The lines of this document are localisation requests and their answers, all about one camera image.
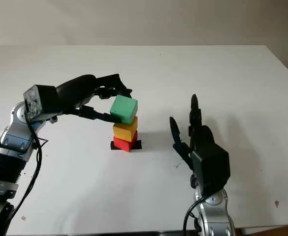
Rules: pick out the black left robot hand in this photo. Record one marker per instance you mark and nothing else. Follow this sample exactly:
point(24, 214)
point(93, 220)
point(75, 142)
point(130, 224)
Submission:
point(77, 91)

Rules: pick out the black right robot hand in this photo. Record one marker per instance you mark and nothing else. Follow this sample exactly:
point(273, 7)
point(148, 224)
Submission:
point(204, 135)

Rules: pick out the green cube block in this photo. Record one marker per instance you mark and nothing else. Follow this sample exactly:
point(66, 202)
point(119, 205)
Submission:
point(124, 107)

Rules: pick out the yellow cube block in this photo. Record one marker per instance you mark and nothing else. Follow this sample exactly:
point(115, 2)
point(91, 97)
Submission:
point(124, 131)

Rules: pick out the red cube block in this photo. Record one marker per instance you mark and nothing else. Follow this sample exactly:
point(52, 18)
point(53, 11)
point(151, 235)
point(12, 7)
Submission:
point(122, 145)

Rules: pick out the black tape strip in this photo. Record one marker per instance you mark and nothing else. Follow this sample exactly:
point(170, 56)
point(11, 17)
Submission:
point(137, 145)

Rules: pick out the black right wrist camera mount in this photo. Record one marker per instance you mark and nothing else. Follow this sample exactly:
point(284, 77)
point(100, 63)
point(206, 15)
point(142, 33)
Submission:
point(212, 167)

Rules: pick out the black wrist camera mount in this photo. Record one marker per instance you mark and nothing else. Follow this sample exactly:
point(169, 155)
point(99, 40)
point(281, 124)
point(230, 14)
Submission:
point(212, 167)
point(40, 100)

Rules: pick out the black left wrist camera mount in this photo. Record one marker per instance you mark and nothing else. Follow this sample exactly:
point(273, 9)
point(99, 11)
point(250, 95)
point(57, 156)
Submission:
point(40, 100)

